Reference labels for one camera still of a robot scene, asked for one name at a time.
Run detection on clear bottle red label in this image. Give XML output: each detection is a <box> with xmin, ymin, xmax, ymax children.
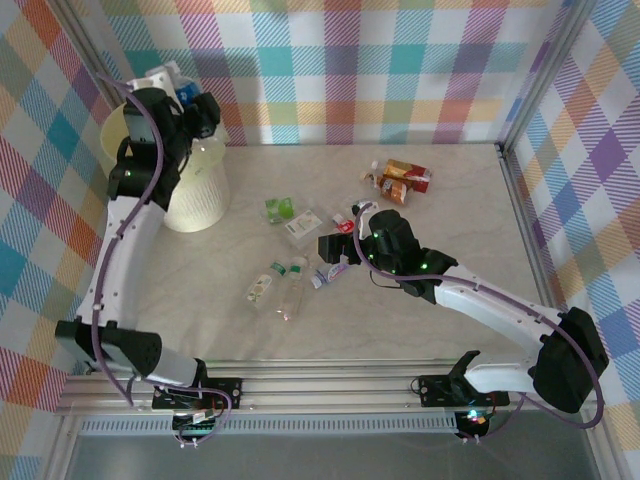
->
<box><xmin>330</xmin><ymin>212</ymin><xmax>357</xmax><ymax>236</ymax></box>

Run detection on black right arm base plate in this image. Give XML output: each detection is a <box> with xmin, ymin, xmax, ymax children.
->
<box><xmin>417</xmin><ymin>373</ymin><xmax>511</xmax><ymax>409</ymax></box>

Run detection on plaid backdrop cloth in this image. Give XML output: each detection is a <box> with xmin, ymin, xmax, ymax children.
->
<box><xmin>64</xmin><ymin>0</ymin><xmax>586</xmax><ymax>147</ymax></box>
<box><xmin>502</xmin><ymin>0</ymin><xmax>640</xmax><ymax>480</ymax></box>
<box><xmin>0</xmin><ymin>0</ymin><xmax>131</xmax><ymax>480</ymax></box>

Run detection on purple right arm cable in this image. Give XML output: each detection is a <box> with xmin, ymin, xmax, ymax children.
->
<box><xmin>353</xmin><ymin>201</ymin><xmax>606</xmax><ymax>446</ymax></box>

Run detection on clear bottle blue label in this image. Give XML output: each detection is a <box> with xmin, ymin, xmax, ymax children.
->
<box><xmin>164</xmin><ymin>60</ymin><xmax>201</xmax><ymax>105</ymax></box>

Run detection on grey slotted cable duct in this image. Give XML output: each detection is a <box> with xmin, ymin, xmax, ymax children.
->
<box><xmin>78</xmin><ymin>418</ymin><xmax>460</xmax><ymax>436</ymax></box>

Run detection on green terminal control board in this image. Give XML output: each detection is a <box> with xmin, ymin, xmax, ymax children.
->
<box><xmin>172</xmin><ymin>410</ymin><xmax>224</xmax><ymax>441</ymax></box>

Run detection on crushed green label bottle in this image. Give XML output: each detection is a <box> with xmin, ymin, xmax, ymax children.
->
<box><xmin>258</xmin><ymin>196</ymin><xmax>296</xmax><ymax>224</ymax></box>

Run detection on aluminium frame post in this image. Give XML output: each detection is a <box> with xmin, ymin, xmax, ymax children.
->
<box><xmin>497</xmin><ymin>0</ymin><xmax>601</xmax><ymax>156</ymax></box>
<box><xmin>54</xmin><ymin>0</ymin><xmax>126</xmax><ymax>111</ymax></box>

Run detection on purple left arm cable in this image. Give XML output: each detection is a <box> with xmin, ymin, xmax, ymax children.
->
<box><xmin>95</xmin><ymin>73</ymin><xmax>234</xmax><ymax>449</ymax></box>

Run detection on clear bottle green neck band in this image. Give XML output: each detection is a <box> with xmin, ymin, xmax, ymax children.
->
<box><xmin>273</xmin><ymin>254</ymin><xmax>310</xmax><ymax>321</ymax></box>

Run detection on black control board with lights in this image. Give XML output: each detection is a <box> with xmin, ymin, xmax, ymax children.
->
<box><xmin>457</xmin><ymin>407</ymin><xmax>494</xmax><ymax>440</ymax></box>

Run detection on aluminium base rail beams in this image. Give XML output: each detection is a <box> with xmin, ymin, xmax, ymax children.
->
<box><xmin>54</xmin><ymin>357</ymin><xmax>609</xmax><ymax>416</ymax></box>

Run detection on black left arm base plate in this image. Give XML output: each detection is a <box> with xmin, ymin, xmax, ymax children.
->
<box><xmin>152</xmin><ymin>377</ymin><xmax>245</xmax><ymax>412</ymax></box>

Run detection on aluminium frame leg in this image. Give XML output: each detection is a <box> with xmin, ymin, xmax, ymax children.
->
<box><xmin>42</xmin><ymin>414</ymin><xmax>84</xmax><ymax>480</ymax></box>
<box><xmin>582</xmin><ymin>409</ymin><xmax>626</xmax><ymax>480</ymax></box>

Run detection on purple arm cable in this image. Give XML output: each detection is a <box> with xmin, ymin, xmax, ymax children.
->
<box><xmin>95</xmin><ymin>73</ymin><xmax>234</xmax><ymax>449</ymax></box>
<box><xmin>353</xmin><ymin>201</ymin><xmax>606</xmax><ymax>446</ymax></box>

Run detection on green cap pale label bottle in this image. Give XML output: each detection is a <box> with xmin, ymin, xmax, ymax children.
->
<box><xmin>243</xmin><ymin>260</ymin><xmax>287</xmax><ymax>314</ymax></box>

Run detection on cream ribbed waste bin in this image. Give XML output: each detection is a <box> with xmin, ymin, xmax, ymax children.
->
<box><xmin>162</xmin><ymin>162</ymin><xmax>230</xmax><ymax>234</ymax></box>

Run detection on purple label tube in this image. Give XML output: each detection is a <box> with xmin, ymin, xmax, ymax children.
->
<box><xmin>308</xmin><ymin>260</ymin><xmax>351</xmax><ymax>290</ymax></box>

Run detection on clear plastic box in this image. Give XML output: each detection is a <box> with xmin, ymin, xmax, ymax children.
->
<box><xmin>283</xmin><ymin>209</ymin><xmax>324</xmax><ymax>251</ymax></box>

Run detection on aluminium side rail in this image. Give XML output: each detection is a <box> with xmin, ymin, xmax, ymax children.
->
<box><xmin>497</xmin><ymin>143</ymin><xmax>571</xmax><ymax>321</ymax></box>

